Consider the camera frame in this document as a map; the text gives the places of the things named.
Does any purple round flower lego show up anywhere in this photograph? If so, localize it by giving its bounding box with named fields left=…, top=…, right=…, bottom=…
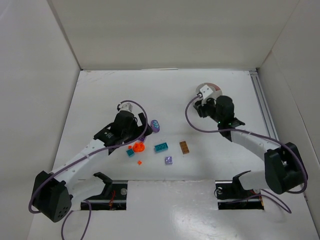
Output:
left=150, top=119, right=160, bottom=133

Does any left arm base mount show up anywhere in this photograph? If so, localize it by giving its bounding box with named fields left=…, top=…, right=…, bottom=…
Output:
left=86, top=172, right=128, bottom=211

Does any purple cable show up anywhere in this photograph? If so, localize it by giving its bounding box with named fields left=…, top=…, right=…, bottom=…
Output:
left=28, top=100, right=150, bottom=240
left=185, top=94, right=309, bottom=214

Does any lavender square lego plate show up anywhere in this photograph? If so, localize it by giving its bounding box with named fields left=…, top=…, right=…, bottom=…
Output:
left=164, top=156, right=173, bottom=165

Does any aluminium rail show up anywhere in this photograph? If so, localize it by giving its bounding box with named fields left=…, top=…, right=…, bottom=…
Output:
left=249, top=70, right=279, bottom=140

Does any tan lego plate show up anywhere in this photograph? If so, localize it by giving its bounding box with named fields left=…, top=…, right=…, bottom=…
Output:
left=179, top=141, right=190, bottom=155

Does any white round divided container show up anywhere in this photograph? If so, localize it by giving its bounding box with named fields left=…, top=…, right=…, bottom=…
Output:
left=195, top=82, right=223, bottom=100

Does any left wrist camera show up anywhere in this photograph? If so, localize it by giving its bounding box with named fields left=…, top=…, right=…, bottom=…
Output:
left=117, top=101, right=133, bottom=113

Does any teal small lego brick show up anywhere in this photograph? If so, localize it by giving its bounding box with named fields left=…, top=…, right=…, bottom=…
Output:
left=126, top=148, right=135, bottom=158

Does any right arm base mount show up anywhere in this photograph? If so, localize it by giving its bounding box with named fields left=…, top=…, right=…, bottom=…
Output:
left=213, top=171, right=264, bottom=210

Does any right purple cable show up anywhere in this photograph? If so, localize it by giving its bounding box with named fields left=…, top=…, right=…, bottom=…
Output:
left=185, top=94, right=309, bottom=214

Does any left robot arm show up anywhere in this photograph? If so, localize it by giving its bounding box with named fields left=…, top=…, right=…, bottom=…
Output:
left=28, top=110, right=152, bottom=223

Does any orange round lego piece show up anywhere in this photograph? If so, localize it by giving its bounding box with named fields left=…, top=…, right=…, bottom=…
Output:
left=132, top=142, right=145, bottom=153

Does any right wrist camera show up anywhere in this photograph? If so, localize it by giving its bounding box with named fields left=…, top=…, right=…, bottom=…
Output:
left=197, top=84, right=216, bottom=105

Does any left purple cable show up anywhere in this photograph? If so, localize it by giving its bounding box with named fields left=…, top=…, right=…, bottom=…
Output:
left=28, top=100, right=150, bottom=240

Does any teal long lego brick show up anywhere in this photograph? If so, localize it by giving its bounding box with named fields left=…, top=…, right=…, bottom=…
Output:
left=154, top=142, right=169, bottom=153

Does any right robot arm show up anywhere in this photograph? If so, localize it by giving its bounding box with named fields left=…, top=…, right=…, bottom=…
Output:
left=188, top=94, right=308, bottom=200

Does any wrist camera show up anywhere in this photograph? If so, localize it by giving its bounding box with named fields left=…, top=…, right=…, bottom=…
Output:
left=197, top=84, right=216, bottom=105
left=117, top=101, right=133, bottom=113

